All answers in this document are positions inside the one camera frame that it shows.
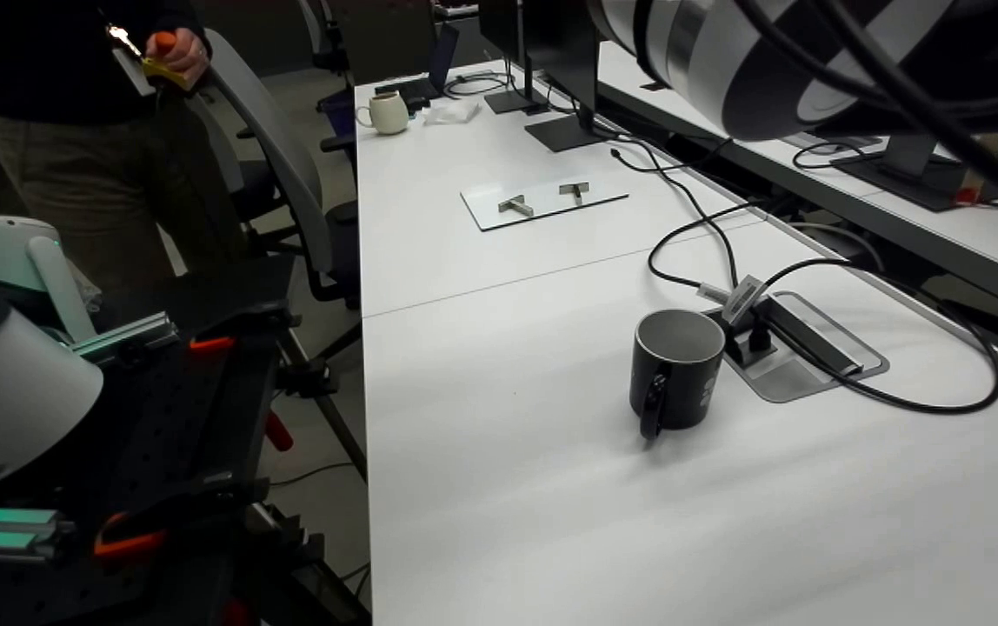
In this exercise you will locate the white flat board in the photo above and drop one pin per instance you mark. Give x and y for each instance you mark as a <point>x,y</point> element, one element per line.
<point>483,203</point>

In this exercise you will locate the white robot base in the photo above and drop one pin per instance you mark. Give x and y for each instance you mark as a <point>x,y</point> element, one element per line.
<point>44,385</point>

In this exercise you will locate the silver monitor stand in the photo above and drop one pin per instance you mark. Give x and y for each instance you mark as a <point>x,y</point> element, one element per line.
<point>917,172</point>

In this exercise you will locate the grey desk cable port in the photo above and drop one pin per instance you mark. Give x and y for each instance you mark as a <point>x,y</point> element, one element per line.
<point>790,350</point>

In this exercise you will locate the person in dark clothes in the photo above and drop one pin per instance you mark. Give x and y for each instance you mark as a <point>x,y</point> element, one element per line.
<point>106,153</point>

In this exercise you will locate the grey T-shaped metal piece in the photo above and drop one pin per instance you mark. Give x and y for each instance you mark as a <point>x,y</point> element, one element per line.
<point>574,191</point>

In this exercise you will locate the black mounting plate with clamps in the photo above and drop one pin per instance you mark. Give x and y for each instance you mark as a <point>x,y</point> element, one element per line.
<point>162,514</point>

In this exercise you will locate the white mug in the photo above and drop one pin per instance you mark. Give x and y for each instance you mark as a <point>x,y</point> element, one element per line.
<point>389,114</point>

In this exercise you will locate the grey office chair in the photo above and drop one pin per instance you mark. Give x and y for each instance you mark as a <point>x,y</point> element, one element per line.
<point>320,241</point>

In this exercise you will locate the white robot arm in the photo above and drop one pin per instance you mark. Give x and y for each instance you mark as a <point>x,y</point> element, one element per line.
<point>776,67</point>

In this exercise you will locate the person's hand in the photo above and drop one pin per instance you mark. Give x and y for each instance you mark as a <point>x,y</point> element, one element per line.
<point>179,57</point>

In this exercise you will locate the black mug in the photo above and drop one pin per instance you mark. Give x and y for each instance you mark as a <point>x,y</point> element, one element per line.
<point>677,360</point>

